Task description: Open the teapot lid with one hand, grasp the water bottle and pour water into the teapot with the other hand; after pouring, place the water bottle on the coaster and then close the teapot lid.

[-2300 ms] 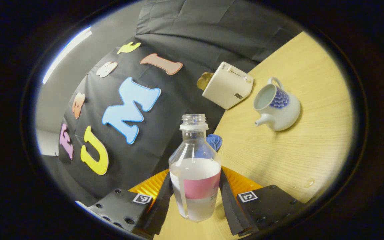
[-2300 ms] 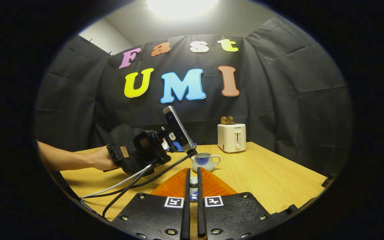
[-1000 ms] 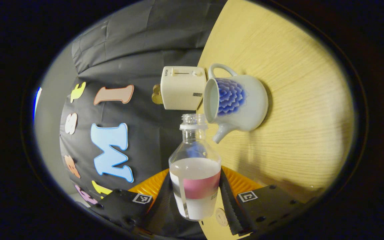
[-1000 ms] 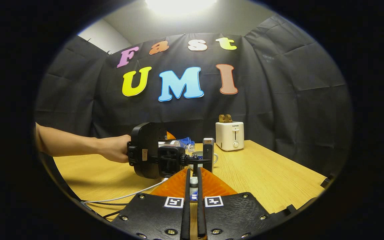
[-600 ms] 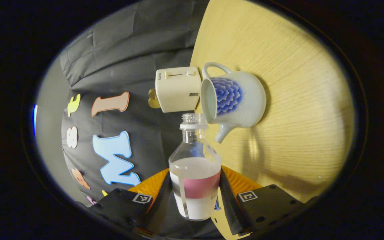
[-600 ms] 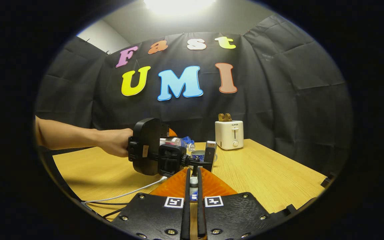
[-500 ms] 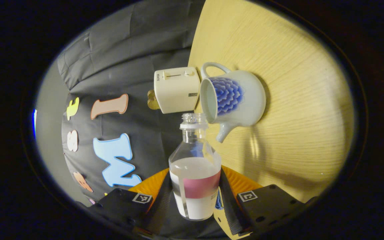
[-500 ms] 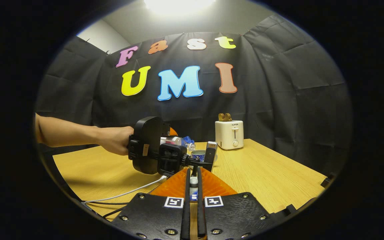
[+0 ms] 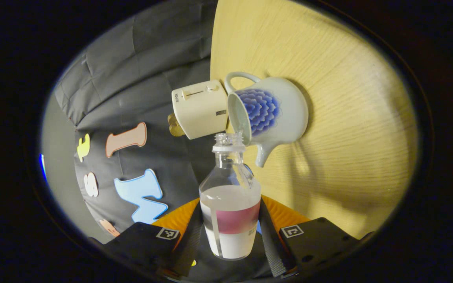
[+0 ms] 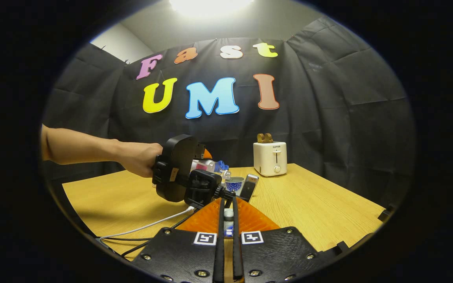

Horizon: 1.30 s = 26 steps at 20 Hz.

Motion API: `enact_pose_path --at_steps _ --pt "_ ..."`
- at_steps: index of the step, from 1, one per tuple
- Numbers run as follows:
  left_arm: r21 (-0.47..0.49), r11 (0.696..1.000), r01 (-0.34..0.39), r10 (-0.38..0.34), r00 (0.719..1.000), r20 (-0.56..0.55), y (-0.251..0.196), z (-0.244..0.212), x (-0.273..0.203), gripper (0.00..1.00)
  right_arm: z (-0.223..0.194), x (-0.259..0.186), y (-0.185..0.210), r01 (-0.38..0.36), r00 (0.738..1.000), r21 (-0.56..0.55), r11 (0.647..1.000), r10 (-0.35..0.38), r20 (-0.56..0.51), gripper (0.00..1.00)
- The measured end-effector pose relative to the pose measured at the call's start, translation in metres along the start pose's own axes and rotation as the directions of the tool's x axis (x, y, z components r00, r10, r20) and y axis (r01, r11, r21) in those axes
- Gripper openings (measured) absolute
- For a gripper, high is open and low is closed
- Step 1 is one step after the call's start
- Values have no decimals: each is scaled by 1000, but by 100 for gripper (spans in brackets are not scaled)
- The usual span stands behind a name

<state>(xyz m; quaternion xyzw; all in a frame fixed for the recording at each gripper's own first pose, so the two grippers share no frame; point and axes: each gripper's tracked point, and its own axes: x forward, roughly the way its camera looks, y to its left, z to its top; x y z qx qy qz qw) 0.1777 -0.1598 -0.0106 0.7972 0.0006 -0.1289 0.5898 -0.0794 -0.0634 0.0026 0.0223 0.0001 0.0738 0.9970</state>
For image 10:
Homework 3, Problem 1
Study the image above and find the ceiling light panel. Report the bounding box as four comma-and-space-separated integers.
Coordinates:
169, 0, 255, 17

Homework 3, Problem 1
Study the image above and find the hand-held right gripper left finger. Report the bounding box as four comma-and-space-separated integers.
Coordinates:
130, 197, 225, 283

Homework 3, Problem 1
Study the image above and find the white cable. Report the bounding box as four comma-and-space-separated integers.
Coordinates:
101, 206, 195, 240

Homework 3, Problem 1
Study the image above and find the white blue teacup lid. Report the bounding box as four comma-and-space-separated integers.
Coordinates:
224, 208, 234, 238

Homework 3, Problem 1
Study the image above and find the clear water bottle pink label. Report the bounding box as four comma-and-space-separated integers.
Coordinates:
190, 159, 232, 180

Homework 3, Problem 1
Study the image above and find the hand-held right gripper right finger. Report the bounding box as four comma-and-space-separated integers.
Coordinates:
232, 197, 329, 283

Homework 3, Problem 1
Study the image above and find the white blue teacup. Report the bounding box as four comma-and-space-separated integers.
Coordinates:
225, 176, 245, 193

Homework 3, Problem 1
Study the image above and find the black cable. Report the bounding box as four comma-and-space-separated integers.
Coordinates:
97, 210, 196, 257

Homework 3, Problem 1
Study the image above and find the black backdrop cloth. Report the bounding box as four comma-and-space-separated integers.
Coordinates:
40, 16, 416, 209

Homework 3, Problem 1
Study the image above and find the white toaster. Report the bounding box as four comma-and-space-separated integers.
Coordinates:
253, 141, 287, 177

